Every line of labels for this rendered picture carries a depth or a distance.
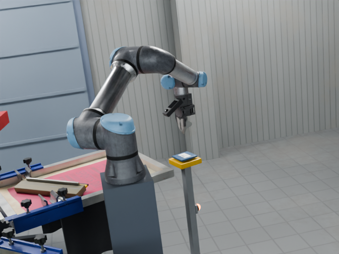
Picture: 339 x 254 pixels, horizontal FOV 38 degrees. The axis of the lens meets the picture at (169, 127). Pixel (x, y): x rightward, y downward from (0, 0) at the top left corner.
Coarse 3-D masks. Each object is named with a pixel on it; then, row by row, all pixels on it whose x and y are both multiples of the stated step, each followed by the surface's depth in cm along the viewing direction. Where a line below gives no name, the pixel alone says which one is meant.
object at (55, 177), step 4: (104, 160) 274; (92, 164) 270; (96, 164) 269; (100, 164) 268; (76, 168) 267; (80, 168) 266; (84, 168) 265; (64, 172) 263; (68, 172) 262; (72, 172) 261; (52, 176) 259; (56, 176) 258; (60, 176) 258; (8, 188) 249; (12, 188) 249; (12, 192) 244; (16, 192) 244; (12, 196) 239; (16, 196) 239; (20, 196) 238; (24, 196) 237; (28, 196) 237; (32, 196) 236; (20, 200) 233
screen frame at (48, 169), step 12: (84, 156) 274; (96, 156) 277; (144, 156) 262; (48, 168) 264; (60, 168) 267; (156, 168) 247; (168, 168) 241; (12, 180) 255; (156, 180) 235; (96, 192) 223; (0, 204) 222; (84, 204) 218
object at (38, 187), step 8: (24, 184) 242; (32, 184) 241; (40, 184) 239; (48, 184) 238; (56, 184) 236; (64, 184) 235; (80, 184) 232; (24, 192) 240; (32, 192) 238; (40, 192) 235; (48, 192) 233; (56, 192) 231; (72, 192) 227; (80, 192) 228
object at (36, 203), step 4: (100, 188) 236; (88, 192) 233; (92, 192) 233; (36, 196) 236; (44, 196) 235; (48, 196) 234; (32, 200) 232; (36, 200) 231; (40, 200) 230; (48, 200) 229; (20, 204) 229; (32, 204) 227; (36, 204) 226; (40, 204) 226; (48, 204) 225; (24, 208) 224; (32, 208) 223; (36, 208) 222
